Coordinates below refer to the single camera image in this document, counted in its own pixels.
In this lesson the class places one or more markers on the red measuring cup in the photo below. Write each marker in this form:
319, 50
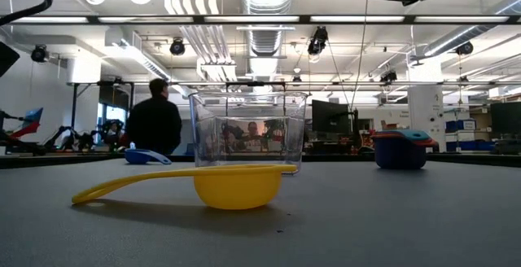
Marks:
427, 142

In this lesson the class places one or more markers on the blue storage bin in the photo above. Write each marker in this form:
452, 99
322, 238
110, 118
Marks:
456, 125

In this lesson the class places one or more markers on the yellow measuring cup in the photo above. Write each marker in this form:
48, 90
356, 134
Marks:
236, 189

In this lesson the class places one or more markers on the blue tilted screen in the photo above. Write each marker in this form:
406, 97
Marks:
34, 116

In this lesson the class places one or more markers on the dark wide monitor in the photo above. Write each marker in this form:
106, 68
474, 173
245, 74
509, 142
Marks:
506, 114

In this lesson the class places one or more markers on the clear plastic basket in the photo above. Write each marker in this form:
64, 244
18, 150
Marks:
248, 108

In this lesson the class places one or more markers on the black metal rig frame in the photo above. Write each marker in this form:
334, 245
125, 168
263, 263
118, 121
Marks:
74, 108

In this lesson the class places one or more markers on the black table edge frame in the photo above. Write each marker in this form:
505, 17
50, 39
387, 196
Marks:
24, 160

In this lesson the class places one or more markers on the black background robot arm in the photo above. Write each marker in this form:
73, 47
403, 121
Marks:
65, 134

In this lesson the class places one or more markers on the person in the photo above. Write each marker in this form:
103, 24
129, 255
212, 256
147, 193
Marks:
154, 120

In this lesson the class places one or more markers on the white column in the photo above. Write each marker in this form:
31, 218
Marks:
425, 96

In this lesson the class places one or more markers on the black overhead frame bar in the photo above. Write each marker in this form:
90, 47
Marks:
199, 19

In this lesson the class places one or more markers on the teal measuring cup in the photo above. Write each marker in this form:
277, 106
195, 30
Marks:
407, 134

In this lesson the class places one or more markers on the blue measuring cup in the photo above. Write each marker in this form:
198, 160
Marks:
138, 157

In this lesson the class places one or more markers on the black computer monitor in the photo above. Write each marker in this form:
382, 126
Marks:
329, 116

